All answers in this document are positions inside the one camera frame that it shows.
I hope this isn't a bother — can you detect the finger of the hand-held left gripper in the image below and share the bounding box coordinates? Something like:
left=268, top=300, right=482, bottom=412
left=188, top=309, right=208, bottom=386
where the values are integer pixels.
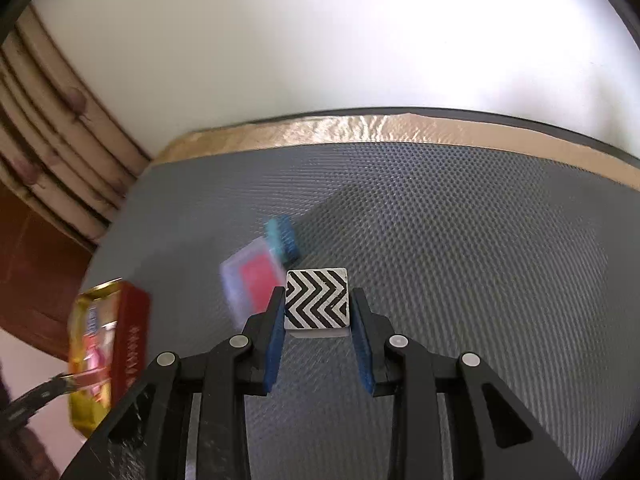
left=0, top=374, right=77, bottom=432

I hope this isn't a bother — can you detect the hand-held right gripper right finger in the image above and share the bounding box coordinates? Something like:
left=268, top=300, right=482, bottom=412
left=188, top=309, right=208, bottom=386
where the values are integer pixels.
left=350, top=287, right=583, bottom=480

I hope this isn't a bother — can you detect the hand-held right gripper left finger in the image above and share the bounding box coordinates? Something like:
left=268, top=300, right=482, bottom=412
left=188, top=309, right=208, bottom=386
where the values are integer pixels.
left=60, top=286, right=287, bottom=480

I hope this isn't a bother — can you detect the black white chevron box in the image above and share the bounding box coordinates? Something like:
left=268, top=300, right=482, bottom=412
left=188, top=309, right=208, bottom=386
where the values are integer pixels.
left=284, top=267, right=350, bottom=339

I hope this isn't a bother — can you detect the gold tin tray red rim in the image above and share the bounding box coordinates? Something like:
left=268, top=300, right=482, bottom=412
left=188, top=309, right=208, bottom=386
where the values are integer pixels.
left=67, top=279, right=152, bottom=437

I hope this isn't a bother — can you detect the clear case with red insert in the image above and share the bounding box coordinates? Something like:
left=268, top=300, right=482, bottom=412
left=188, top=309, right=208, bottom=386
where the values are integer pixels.
left=219, top=237, right=289, bottom=327

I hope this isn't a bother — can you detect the clear box blue red label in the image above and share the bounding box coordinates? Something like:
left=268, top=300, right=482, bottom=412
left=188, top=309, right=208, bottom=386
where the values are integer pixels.
left=81, top=304, right=105, bottom=343

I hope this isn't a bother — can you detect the blue small box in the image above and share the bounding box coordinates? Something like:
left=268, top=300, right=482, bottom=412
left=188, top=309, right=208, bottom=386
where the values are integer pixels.
left=264, top=215, right=302, bottom=267

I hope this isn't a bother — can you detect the dark wooden cabinet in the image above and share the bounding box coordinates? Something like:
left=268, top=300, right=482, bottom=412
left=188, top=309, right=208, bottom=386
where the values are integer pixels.
left=0, top=180, right=97, bottom=361

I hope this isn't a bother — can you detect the grey mesh mattress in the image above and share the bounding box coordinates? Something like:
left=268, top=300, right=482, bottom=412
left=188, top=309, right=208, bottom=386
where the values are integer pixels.
left=82, top=107, right=640, bottom=480

